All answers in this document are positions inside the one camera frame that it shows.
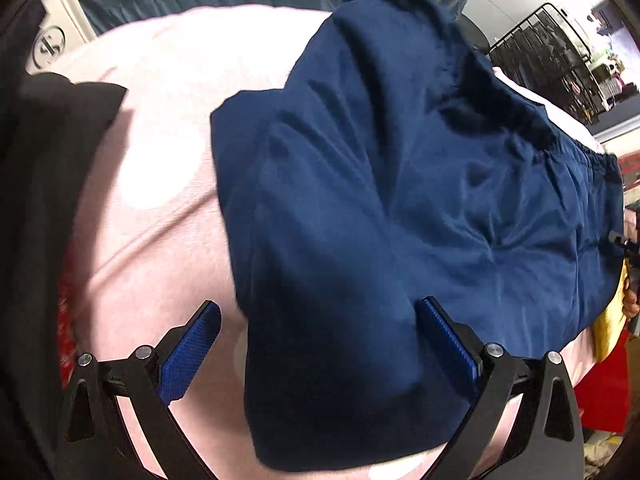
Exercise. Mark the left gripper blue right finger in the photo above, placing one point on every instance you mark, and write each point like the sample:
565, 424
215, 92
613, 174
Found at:
454, 346

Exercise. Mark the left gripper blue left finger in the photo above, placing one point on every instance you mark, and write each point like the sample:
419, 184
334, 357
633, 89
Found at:
183, 350

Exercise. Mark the navy blue padded jacket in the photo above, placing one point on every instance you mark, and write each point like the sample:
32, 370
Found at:
394, 165

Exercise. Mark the golden yellow fabric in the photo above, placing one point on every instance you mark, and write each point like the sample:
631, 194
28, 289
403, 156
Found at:
608, 326

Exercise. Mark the pink polka dot bedsheet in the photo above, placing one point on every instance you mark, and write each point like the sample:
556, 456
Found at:
149, 242

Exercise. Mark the red patterned cloth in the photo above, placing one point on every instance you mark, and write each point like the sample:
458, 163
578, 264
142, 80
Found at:
65, 334

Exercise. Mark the black quilted jacket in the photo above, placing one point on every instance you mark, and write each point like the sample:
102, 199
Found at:
50, 131

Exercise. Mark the white medical cart machine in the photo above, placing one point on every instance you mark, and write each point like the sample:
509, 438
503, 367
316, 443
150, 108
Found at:
63, 29

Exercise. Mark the black wire rack shelf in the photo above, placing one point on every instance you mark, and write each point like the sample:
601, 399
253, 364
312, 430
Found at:
545, 54

